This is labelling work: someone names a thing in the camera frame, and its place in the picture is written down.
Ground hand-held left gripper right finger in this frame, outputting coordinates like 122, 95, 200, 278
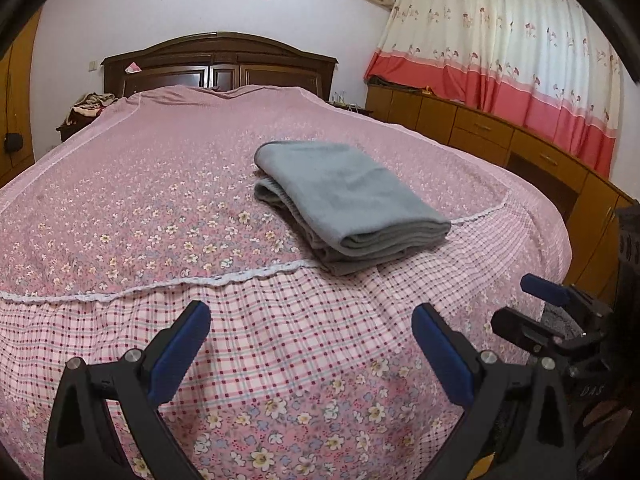
411, 302, 583, 480

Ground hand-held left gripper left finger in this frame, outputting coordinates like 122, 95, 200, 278
44, 300, 213, 480

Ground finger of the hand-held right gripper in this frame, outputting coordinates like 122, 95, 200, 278
490, 307, 587, 362
520, 274, 613, 331

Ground grey pants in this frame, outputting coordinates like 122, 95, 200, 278
253, 141, 453, 277

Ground pink floral bedspread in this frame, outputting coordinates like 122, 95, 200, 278
0, 85, 573, 480

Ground long wooden cabinet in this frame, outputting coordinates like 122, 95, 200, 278
365, 84, 633, 291

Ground floral red-trimmed curtain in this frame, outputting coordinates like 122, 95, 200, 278
365, 0, 623, 178

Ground wooden nightstand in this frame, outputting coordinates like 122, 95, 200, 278
327, 97, 376, 119
55, 110, 101, 144

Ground dark cloth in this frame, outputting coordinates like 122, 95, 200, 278
367, 76, 432, 97

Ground pile of clothes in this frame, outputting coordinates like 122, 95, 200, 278
69, 92, 119, 124

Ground dark wooden headboard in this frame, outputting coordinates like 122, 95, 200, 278
101, 31, 338, 101

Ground yellow wooden wardrobe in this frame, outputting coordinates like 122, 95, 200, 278
0, 7, 44, 187

